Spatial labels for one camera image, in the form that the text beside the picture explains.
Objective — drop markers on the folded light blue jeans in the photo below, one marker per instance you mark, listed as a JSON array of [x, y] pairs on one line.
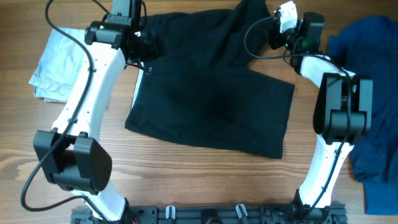
[[58, 68]]

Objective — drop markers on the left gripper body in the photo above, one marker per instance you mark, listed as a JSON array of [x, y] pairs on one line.
[[147, 49]]

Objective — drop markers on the dark blue garment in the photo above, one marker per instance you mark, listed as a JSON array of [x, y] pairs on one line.
[[369, 47]]

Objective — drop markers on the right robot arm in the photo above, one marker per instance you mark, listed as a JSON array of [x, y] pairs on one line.
[[342, 112]]

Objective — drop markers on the black shorts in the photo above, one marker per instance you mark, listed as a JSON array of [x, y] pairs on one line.
[[199, 90]]

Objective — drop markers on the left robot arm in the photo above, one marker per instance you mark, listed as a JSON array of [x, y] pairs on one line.
[[70, 154]]

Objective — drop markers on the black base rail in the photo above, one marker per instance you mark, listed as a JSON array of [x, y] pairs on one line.
[[268, 213]]

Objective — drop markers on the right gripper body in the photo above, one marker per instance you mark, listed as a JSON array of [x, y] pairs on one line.
[[288, 38]]

